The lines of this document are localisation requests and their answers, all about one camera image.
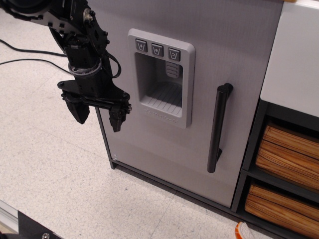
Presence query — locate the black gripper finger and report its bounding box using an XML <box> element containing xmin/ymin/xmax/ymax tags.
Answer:
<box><xmin>65</xmin><ymin>99</ymin><xmax>90</xmax><ymax>124</ymax></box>
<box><xmin>109</xmin><ymin>106</ymin><xmax>127</xmax><ymax>132</ymax></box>

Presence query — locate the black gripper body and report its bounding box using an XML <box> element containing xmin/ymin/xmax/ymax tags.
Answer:
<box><xmin>57</xmin><ymin>66</ymin><xmax>131</xmax><ymax>114</ymax></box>

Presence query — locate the grey toy fridge door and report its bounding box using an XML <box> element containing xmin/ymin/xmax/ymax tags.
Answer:
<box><xmin>89</xmin><ymin>0</ymin><xmax>283</xmax><ymax>208</ymax></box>

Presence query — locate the black bar door handle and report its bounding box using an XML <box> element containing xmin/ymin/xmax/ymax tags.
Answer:
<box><xmin>207</xmin><ymin>83</ymin><xmax>233</xmax><ymax>173</ymax></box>

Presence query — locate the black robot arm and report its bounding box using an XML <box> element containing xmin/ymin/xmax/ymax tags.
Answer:
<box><xmin>0</xmin><ymin>0</ymin><xmax>131</xmax><ymax>132</ymax></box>

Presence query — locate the dark grey fridge cabinet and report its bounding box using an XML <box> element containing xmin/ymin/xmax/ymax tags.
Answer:
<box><xmin>108</xmin><ymin>101</ymin><xmax>319</xmax><ymax>239</ymax></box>

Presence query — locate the grey water dispenser panel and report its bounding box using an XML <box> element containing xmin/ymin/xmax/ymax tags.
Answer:
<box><xmin>128</xmin><ymin>28</ymin><xmax>195</xmax><ymax>128</ymax></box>

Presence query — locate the orange white object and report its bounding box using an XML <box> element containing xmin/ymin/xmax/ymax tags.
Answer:
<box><xmin>235</xmin><ymin>222</ymin><xmax>255</xmax><ymax>239</ymax></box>

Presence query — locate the white cabinet panel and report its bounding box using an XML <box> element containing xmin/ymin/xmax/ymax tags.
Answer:
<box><xmin>260</xmin><ymin>0</ymin><xmax>319</xmax><ymax>117</ymax></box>

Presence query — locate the upper wooden storage bin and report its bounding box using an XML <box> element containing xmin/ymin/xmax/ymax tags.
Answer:
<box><xmin>256</xmin><ymin>124</ymin><xmax>319</xmax><ymax>192</ymax></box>

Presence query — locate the wooden storage bin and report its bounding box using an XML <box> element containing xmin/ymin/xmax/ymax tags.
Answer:
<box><xmin>245</xmin><ymin>184</ymin><xmax>319</xmax><ymax>239</ymax></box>
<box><xmin>256</xmin><ymin>124</ymin><xmax>319</xmax><ymax>192</ymax></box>

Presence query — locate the lower wooden storage bin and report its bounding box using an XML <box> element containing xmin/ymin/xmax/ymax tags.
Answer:
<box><xmin>245</xmin><ymin>184</ymin><xmax>319</xmax><ymax>239</ymax></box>

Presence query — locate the black floor cable upper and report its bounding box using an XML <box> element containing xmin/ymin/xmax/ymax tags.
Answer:
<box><xmin>0</xmin><ymin>39</ymin><xmax>67</xmax><ymax>57</ymax></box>

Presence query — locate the aluminium rail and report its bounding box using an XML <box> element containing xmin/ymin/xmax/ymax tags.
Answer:
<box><xmin>0</xmin><ymin>201</ymin><xmax>19</xmax><ymax>233</ymax></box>

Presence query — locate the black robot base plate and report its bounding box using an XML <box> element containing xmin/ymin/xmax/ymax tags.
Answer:
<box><xmin>18</xmin><ymin>211</ymin><xmax>62</xmax><ymax>239</ymax></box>

